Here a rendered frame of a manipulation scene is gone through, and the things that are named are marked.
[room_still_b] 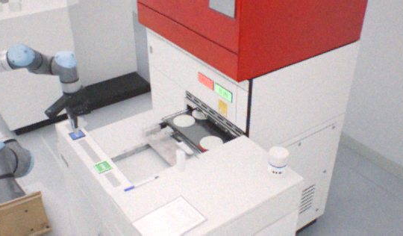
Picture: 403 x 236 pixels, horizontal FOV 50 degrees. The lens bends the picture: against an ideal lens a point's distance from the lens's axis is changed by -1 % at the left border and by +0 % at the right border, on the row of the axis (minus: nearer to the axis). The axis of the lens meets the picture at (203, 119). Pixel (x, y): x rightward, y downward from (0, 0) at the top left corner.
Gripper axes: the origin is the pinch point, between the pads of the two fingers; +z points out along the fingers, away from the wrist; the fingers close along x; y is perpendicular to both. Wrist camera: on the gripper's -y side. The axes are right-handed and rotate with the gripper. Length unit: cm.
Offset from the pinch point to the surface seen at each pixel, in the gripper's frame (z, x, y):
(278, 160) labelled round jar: -7, -70, 50
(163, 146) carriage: 10.1, -18.8, 31.8
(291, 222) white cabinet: 23, -76, 55
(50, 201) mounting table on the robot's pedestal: 16.1, -16.3, -19.3
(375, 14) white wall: -8, 3, 207
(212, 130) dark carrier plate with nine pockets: 8, -23, 55
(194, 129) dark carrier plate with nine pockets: 8, -18, 49
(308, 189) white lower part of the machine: 59, -41, 109
